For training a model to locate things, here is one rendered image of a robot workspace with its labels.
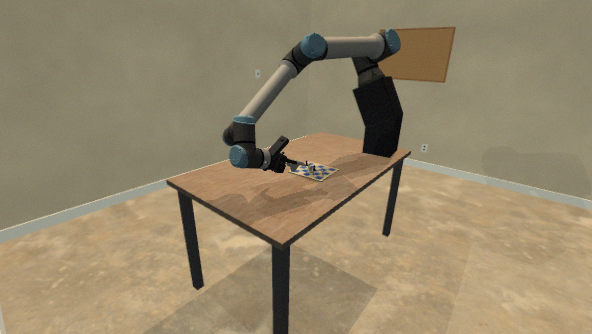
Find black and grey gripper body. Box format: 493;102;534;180
263;152;287;173

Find blue and cream chessboard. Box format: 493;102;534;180
288;161;340;182

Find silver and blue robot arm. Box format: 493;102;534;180
222;28;401;169

